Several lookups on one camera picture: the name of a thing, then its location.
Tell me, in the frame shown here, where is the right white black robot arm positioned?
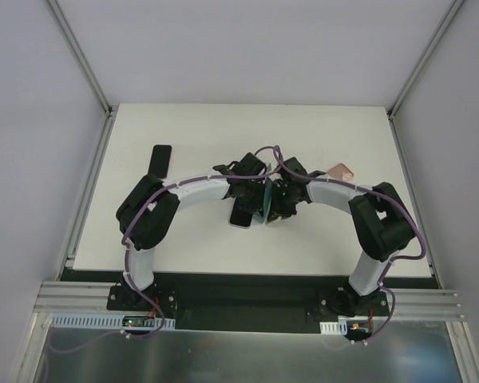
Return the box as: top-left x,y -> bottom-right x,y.
265,157 -> 417,317

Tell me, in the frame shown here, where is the left white cable duct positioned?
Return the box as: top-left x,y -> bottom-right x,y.
51,314 -> 176,331

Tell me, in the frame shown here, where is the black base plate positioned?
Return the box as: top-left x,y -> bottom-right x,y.
106,272 -> 390,334

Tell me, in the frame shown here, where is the pink phone case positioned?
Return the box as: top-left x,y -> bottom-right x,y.
326,163 -> 354,182

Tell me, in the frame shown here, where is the black phone clear case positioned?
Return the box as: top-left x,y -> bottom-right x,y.
228,200 -> 253,229

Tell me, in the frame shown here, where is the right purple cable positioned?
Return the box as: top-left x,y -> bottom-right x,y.
273,145 -> 428,344

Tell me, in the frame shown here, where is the left aluminium frame post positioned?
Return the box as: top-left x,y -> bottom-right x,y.
44,0 -> 114,117

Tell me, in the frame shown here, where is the right aluminium frame post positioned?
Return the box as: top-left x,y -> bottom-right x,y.
387,0 -> 467,121

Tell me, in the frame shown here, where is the phone from beige case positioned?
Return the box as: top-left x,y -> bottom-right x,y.
254,178 -> 273,224

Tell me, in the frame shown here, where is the aluminium frame post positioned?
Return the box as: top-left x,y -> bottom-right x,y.
44,0 -> 114,117
387,0 -> 467,121

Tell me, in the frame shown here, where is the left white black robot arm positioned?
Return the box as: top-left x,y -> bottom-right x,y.
116,152 -> 270,310

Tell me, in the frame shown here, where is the white cable duct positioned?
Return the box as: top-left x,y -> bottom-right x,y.
51,314 -> 176,331
319,320 -> 348,336

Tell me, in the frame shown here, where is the right white cable duct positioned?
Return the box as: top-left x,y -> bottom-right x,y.
319,320 -> 348,336

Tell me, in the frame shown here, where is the beige phone case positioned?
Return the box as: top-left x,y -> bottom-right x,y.
266,211 -> 284,224

